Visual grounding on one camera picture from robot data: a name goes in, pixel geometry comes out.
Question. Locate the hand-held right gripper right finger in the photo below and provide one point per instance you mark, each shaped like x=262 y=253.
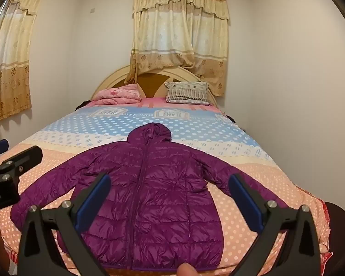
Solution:
x=245 y=204

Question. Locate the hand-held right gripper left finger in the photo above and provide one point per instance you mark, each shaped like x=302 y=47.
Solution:
x=93 y=204

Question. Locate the purple puffer jacket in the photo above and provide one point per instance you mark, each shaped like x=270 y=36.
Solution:
x=166 y=192

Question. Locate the person's right hand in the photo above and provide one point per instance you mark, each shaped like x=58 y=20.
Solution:
x=187 y=270

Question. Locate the bed with polka dot sheet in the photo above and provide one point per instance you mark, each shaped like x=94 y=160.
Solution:
x=103 y=126

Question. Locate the beige floral window curtain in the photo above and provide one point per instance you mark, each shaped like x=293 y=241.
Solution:
x=11 y=63
x=175 y=34

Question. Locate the dark brown object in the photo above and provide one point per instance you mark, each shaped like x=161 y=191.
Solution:
x=337 y=227

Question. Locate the folded pink floral blanket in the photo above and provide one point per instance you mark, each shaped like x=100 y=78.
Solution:
x=118 y=95

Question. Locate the cream wooden headboard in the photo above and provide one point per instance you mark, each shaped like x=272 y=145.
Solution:
x=115 y=80

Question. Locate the striped grey pillow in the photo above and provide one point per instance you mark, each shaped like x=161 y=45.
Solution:
x=187 y=92

